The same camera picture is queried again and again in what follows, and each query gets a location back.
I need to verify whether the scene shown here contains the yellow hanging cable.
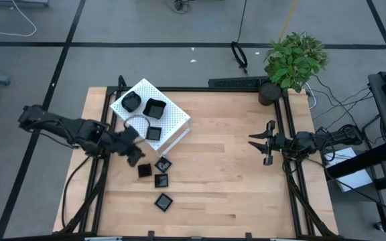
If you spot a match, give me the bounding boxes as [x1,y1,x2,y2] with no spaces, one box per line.
[277,0,298,43]

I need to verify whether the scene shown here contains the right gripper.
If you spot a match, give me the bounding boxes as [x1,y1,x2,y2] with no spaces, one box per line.
[248,119,290,167]

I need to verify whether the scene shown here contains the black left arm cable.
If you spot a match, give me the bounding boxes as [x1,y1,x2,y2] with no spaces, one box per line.
[123,114,151,138]

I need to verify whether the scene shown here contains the large black wavy square plate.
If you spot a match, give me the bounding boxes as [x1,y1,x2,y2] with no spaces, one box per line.
[142,97,168,121]

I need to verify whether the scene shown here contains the grey metal floor stand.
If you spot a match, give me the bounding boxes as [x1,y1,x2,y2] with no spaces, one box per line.
[0,0,50,7]

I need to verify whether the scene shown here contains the black ribbed bar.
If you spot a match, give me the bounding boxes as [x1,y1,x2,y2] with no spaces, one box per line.
[208,76,270,90]

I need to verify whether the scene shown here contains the white floor cable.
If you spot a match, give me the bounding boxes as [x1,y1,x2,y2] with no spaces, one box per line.
[0,0,38,37]

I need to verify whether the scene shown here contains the green potted plant black pot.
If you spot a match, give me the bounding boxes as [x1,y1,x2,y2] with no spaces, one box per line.
[257,31,330,107]

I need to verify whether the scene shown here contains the white perforated metal shelf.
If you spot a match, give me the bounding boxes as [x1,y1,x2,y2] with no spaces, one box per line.
[109,78,192,158]

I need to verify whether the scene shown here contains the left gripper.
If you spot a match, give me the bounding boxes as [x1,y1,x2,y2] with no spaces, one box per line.
[104,124,146,168]

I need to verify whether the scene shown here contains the black floor cable bundle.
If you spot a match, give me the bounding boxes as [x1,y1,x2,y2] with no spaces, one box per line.
[165,0,194,15]

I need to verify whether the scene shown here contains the black teardrop shaped plate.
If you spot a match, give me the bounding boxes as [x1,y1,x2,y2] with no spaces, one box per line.
[121,90,142,113]

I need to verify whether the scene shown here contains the black hanging cable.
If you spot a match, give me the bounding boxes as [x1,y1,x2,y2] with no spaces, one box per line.
[230,0,249,76]

